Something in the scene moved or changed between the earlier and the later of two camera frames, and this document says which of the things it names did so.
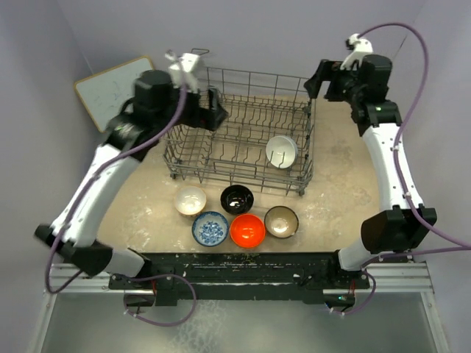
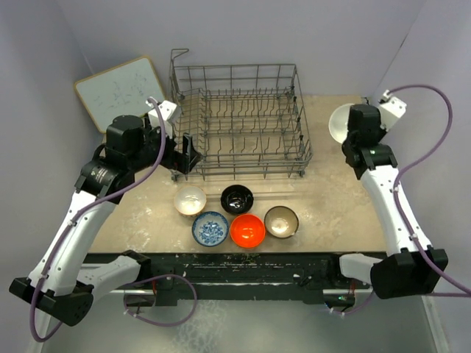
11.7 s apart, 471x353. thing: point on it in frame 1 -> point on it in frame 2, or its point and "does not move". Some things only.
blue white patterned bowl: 210,229 does not move
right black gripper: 313,85 -> 381,131
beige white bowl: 190,200 does not move
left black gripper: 211,118 -> 182,162
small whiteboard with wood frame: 104,92 does not move
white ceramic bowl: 282,151 -> 338,122
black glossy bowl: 237,199 does not move
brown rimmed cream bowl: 281,222 does not move
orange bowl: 247,230 does not move
